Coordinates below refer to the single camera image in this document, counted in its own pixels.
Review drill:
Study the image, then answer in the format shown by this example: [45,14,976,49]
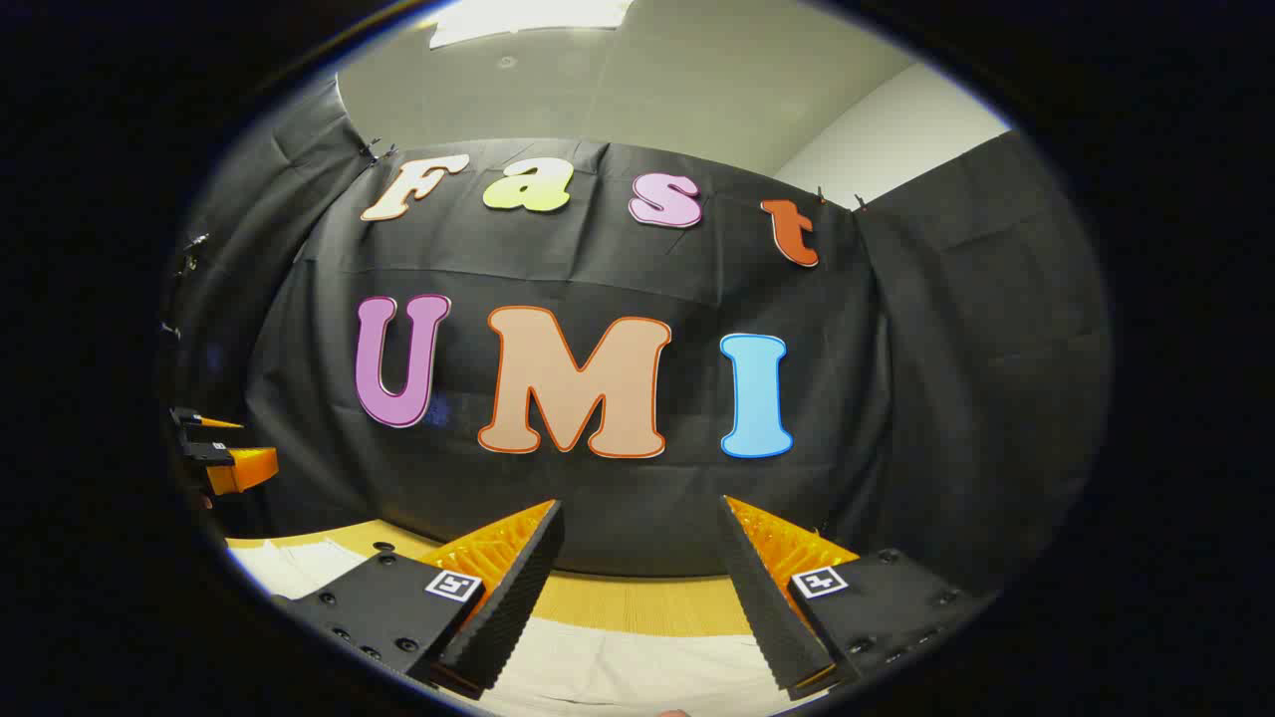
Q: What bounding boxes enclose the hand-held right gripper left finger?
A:
[271,500,566,700]

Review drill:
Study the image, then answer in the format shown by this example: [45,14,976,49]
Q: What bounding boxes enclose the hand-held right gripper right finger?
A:
[715,495,997,701]

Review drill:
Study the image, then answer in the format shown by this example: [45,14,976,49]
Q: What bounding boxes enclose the white jeans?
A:
[229,538,830,717]

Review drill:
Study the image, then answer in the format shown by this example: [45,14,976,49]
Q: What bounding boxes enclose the black backdrop cloth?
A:
[159,75,1114,598]

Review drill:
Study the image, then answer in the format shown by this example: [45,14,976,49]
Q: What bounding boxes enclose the ceiling light panel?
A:
[428,0,635,50]

